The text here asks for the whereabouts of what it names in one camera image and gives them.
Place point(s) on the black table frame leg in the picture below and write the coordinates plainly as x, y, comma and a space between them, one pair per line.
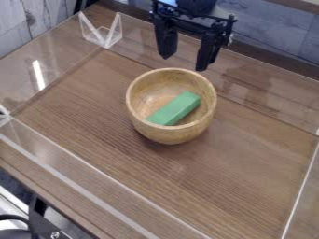
48, 224

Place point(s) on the green rectangular stick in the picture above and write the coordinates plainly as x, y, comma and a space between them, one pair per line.
176, 109

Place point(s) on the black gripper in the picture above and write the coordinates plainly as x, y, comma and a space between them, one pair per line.
198, 17

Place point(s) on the clear acrylic enclosure wall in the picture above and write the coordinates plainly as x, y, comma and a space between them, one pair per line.
97, 201

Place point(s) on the wooden bowl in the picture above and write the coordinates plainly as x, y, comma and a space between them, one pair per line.
152, 90

